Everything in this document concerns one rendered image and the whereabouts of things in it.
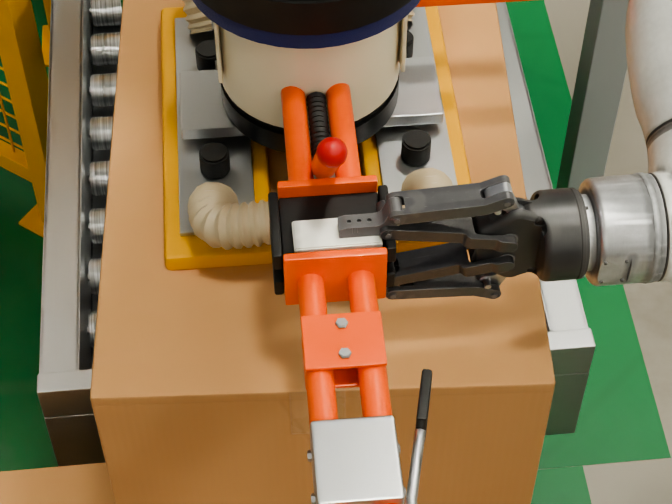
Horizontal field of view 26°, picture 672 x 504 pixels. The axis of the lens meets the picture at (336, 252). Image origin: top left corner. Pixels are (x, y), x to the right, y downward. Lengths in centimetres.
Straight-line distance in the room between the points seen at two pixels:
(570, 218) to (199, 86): 43
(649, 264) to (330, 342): 27
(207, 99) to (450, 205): 36
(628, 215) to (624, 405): 141
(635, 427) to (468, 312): 126
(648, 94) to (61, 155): 106
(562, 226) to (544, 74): 189
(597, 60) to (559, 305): 51
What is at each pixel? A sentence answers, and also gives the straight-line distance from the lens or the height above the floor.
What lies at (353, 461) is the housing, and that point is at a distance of 105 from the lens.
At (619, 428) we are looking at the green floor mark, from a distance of 253.
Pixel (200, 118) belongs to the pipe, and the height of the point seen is 112.
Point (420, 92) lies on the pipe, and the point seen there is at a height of 112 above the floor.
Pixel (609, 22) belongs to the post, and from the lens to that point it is 223.
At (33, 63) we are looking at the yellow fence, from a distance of 248.
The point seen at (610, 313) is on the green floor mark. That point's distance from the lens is 266.
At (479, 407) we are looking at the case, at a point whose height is 104.
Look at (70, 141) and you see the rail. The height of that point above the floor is 59.
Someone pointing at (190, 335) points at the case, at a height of 107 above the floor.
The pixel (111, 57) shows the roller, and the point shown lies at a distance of 232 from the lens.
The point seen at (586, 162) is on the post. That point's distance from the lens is 246.
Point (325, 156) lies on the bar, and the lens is 108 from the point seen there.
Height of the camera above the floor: 212
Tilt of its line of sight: 52 degrees down
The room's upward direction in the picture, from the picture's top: straight up
